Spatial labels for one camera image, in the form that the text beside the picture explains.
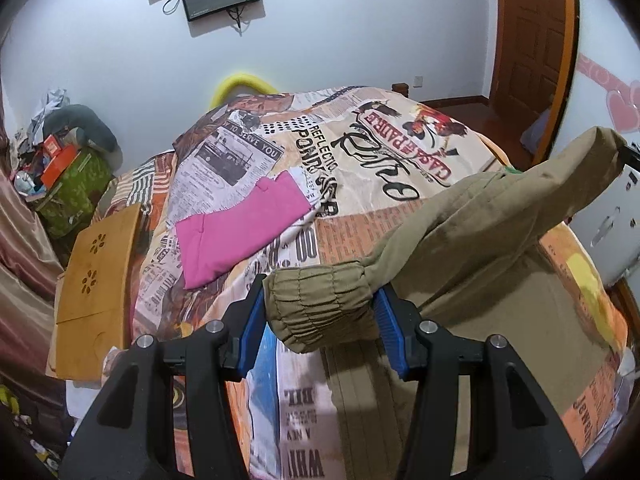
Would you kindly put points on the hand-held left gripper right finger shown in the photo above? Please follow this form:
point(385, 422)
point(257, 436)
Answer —
point(387, 327)

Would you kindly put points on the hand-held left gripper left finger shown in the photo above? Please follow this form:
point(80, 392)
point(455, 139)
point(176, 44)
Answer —
point(254, 317)

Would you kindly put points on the khaki pants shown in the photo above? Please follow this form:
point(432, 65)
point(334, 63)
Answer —
point(475, 220)

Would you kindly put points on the pink folded cloth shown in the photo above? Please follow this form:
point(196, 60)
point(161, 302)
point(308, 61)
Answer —
point(235, 230)

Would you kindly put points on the grey-blue bag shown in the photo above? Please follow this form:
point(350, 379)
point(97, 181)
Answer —
point(537, 132)

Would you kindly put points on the wooden lap desk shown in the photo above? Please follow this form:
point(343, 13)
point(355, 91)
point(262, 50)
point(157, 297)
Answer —
point(95, 280)

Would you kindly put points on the printed blanket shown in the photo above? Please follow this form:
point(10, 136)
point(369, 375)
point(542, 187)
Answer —
point(360, 160)

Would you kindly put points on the white papers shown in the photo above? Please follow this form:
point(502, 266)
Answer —
point(87, 390)

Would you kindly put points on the wooden door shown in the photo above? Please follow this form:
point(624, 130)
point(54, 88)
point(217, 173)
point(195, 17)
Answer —
point(535, 35)

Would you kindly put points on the green patterned box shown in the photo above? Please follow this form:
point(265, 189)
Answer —
point(80, 190)

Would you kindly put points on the yellow curved headboard hoop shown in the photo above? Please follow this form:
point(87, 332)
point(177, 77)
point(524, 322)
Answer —
point(240, 82)

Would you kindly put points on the brown satin curtain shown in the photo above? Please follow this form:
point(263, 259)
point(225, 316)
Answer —
point(20, 270)

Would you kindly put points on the orange box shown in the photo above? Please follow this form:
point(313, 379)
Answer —
point(57, 165)

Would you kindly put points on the cartoon print cloth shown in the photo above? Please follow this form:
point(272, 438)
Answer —
point(30, 430)

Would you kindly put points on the grey neck pillow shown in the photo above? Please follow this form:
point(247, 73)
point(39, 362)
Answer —
point(87, 122)

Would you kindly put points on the silver round object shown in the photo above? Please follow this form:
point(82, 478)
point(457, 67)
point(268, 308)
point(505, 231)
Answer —
point(24, 182)

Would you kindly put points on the pink heart wall stickers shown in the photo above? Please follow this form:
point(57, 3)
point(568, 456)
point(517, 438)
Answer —
point(622, 105)

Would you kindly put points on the wooden bed post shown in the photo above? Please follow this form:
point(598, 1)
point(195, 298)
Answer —
point(401, 90)

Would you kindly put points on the wall socket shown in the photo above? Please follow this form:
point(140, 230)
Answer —
point(418, 81)

